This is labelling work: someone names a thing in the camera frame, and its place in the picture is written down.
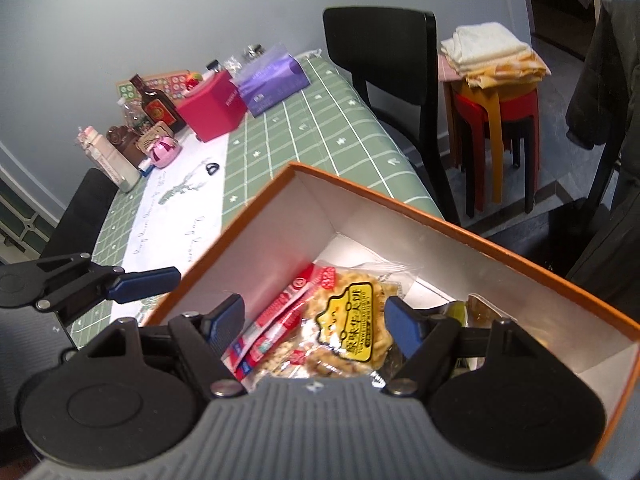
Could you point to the clear plastic bottle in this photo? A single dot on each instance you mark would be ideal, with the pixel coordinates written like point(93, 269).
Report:
point(132, 117)

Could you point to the white printed table runner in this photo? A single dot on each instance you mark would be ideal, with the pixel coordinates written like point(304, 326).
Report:
point(170, 220)

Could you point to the pink checked cloth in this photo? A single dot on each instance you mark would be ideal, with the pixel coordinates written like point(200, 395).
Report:
point(447, 67)

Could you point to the dark glass bottle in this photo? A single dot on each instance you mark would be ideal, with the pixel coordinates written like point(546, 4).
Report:
point(157, 105)

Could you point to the orange cardboard box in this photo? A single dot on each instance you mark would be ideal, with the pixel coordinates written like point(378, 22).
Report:
point(310, 220)

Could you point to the pink box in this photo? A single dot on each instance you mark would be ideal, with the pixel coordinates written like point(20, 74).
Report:
point(210, 107)

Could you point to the red plastic stool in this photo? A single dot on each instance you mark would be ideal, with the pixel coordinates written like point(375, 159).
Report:
point(475, 110)

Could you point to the stacked plastic stools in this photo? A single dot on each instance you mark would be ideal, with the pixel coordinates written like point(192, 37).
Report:
point(496, 160)

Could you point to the yellow-green packet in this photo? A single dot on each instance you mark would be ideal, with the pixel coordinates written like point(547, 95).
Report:
point(457, 312)

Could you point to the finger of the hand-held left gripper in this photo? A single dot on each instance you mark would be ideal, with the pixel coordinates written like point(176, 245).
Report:
point(145, 282)

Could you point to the purple tissue pack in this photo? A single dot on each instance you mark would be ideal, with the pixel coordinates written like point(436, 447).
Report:
point(270, 82)

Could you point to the pink round case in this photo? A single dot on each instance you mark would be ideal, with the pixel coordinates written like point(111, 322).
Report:
point(165, 152)

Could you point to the folded towels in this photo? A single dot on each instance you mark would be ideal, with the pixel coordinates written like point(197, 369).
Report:
point(485, 45)

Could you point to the black plastic stool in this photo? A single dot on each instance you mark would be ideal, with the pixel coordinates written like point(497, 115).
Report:
point(472, 185)

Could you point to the clear puffed snack packet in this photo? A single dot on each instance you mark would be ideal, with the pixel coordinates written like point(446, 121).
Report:
point(280, 360)

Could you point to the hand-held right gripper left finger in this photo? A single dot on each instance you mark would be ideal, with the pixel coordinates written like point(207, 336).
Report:
point(227, 317)

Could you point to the black chair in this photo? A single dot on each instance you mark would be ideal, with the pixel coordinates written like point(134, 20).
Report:
point(375, 45)
point(80, 210)

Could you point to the folded yellow patterned cloth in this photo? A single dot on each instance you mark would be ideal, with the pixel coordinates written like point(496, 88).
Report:
point(515, 72)

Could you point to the red and white snack packet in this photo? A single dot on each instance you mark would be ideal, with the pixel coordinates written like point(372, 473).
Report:
point(265, 342)
point(285, 300)

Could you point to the panelled glass door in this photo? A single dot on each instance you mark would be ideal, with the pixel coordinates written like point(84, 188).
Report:
point(25, 220)

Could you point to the dark jacket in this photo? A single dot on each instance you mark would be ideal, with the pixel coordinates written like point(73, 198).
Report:
point(610, 110)

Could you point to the strawberry ornament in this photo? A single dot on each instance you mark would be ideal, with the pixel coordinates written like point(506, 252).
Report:
point(194, 77)

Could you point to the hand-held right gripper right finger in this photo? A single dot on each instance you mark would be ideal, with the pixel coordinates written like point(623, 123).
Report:
point(402, 325)

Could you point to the small blue and white tube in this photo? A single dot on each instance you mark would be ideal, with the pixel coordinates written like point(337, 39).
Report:
point(145, 167)

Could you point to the white tumbler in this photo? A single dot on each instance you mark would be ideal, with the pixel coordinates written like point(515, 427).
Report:
point(112, 160)

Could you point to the round yellow cookie packet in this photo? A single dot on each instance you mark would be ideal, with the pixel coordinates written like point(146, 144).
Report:
point(350, 320)

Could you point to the black clip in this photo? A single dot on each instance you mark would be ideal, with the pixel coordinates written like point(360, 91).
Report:
point(212, 170)

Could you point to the patterned card board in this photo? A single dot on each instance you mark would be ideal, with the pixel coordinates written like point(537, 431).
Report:
point(175, 82)

